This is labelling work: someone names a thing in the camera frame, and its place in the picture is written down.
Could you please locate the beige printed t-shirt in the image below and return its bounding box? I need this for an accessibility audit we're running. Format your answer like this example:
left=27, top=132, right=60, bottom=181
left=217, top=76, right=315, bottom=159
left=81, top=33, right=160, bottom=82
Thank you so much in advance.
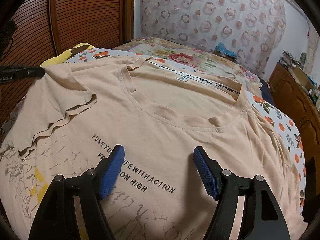
left=1, top=56, right=306, bottom=239

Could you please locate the yellow garment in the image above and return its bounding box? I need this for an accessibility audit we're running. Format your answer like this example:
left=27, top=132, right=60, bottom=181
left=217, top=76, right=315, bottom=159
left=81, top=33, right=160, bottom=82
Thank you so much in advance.
left=40, top=43, right=95, bottom=67

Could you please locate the brown wooden wardrobe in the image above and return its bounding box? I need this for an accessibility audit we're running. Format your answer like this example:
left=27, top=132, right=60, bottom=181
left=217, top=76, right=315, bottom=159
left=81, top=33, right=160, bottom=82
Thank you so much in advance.
left=0, top=0, right=137, bottom=131

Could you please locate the orange-print white bed sheet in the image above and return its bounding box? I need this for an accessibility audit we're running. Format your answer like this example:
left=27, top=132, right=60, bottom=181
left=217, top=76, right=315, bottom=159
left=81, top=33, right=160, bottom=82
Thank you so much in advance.
left=65, top=48, right=306, bottom=213

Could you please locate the dark navy bed cover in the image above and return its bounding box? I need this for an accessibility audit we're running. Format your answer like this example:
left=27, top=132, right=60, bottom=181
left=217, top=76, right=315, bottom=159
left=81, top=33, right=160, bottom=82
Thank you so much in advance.
left=259, top=78, right=275, bottom=106

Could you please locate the brown wooden dresser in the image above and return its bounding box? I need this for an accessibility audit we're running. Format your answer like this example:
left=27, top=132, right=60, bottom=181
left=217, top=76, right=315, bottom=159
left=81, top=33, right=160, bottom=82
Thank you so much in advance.
left=268, top=63, right=319, bottom=201

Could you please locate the cardboard box on dresser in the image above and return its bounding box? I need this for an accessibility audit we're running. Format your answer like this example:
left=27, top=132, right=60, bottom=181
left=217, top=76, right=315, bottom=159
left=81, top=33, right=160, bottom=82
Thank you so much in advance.
left=293, top=67, right=313, bottom=90

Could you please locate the floral beige blanket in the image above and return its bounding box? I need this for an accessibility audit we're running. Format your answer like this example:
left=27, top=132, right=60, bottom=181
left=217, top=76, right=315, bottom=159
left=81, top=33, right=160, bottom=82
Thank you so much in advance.
left=116, top=37, right=262, bottom=96

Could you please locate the blue box on bed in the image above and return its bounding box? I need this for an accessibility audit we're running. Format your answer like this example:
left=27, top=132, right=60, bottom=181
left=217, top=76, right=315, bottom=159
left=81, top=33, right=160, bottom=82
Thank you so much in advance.
left=214, top=42, right=237, bottom=62

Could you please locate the patterned lace curtain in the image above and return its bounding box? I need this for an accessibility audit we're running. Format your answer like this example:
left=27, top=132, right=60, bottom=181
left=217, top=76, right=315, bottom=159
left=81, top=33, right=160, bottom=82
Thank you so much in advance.
left=141, top=0, right=286, bottom=76

